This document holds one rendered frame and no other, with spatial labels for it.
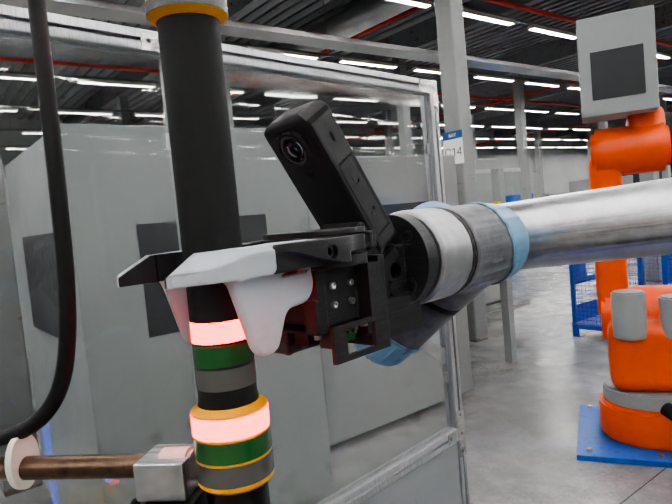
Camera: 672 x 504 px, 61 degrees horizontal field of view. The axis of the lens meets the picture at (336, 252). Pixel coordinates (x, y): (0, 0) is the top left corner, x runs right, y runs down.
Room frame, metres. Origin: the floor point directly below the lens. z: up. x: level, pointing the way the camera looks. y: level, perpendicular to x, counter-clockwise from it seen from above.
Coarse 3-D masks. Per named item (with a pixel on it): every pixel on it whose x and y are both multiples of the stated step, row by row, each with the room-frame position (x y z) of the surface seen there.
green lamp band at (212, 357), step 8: (240, 344) 0.31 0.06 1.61; (200, 352) 0.31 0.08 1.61; (208, 352) 0.30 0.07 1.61; (216, 352) 0.30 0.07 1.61; (224, 352) 0.30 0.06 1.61; (232, 352) 0.31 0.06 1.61; (240, 352) 0.31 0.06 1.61; (248, 352) 0.31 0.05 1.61; (200, 360) 0.31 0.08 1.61; (208, 360) 0.30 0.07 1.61; (216, 360) 0.30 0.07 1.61; (224, 360) 0.30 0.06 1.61; (232, 360) 0.31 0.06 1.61; (240, 360) 0.31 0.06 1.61; (248, 360) 0.31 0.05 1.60; (208, 368) 0.30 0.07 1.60; (216, 368) 0.30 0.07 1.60
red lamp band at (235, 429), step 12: (264, 408) 0.31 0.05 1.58; (192, 420) 0.31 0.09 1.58; (228, 420) 0.30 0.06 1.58; (240, 420) 0.30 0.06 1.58; (252, 420) 0.30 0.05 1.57; (264, 420) 0.31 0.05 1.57; (192, 432) 0.31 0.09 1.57; (204, 432) 0.30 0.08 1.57; (216, 432) 0.30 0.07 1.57; (228, 432) 0.30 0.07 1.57; (240, 432) 0.30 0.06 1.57; (252, 432) 0.30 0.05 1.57
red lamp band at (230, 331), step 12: (192, 324) 0.31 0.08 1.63; (204, 324) 0.30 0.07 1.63; (216, 324) 0.30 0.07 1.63; (228, 324) 0.31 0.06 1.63; (240, 324) 0.31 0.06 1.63; (192, 336) 0.31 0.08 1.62; (204, 336) 0.30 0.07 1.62; (216, 336) 0.30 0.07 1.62; (228, 336) 0.30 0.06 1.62; (240, 336) 0.31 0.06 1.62
